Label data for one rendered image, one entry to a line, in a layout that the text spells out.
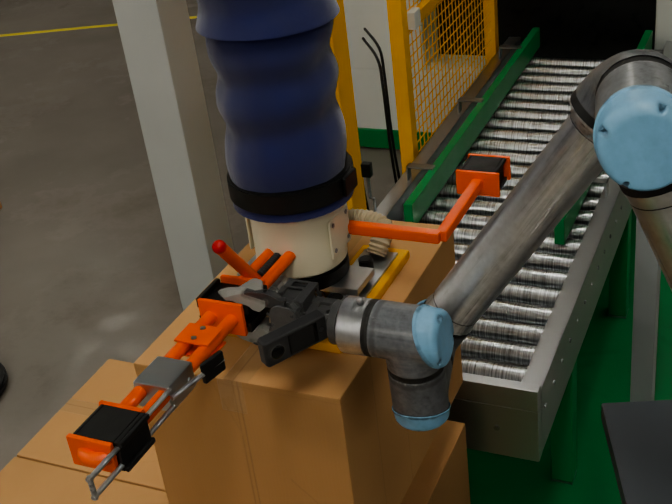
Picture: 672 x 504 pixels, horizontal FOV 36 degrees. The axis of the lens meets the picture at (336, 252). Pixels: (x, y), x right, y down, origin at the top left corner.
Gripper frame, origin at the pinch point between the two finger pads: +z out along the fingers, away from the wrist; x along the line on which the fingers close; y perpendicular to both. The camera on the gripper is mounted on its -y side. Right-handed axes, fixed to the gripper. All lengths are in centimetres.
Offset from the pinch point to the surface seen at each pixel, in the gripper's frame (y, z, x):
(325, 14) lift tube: 27, -11, 41
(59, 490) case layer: 11, 62, -66
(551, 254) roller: 134, -21, -65
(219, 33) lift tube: 17.4, 2.7, 41.1
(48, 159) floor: 261, 272, -120
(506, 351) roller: 87, -21, -66
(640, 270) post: 121, -48, -59
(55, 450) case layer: 22, 72, -66
